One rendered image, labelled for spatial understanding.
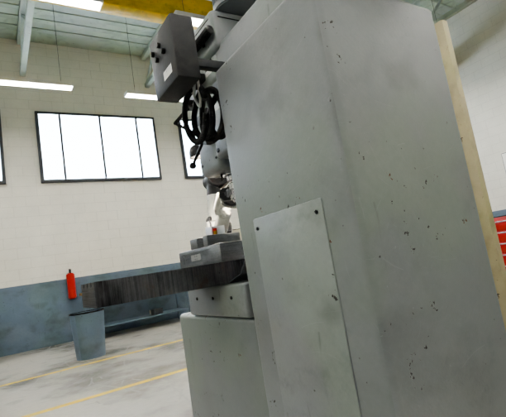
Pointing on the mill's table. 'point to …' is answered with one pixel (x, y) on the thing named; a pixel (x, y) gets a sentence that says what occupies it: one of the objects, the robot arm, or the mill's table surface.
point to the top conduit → (203, 37)
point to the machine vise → (214, 251)
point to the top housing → (221, 26)
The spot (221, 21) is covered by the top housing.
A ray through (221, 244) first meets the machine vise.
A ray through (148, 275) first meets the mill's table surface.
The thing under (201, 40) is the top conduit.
